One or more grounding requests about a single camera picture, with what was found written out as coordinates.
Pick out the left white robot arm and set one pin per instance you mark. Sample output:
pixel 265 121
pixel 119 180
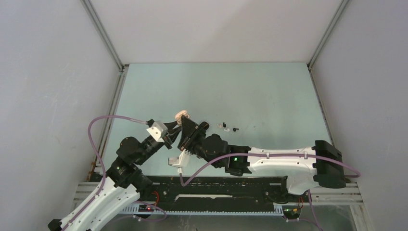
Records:
pixel 123 183

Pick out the beige earbud charging case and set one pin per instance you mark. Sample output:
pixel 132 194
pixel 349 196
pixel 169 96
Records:
pixel 182 113

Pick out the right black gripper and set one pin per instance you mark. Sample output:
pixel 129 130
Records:
pixel 191 131

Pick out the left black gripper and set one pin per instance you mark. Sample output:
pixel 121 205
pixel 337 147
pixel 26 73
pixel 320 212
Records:
pixel 171 136

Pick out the black earbud charging case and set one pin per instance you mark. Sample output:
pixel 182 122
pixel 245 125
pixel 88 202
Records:
pixel 204 125

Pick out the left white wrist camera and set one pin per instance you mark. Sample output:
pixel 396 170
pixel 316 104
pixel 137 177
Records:
pixel 157 129

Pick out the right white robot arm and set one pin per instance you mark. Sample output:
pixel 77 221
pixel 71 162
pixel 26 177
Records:
pixel 302 168

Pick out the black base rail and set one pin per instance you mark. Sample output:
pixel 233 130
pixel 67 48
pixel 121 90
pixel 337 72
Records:
pixel 221 194

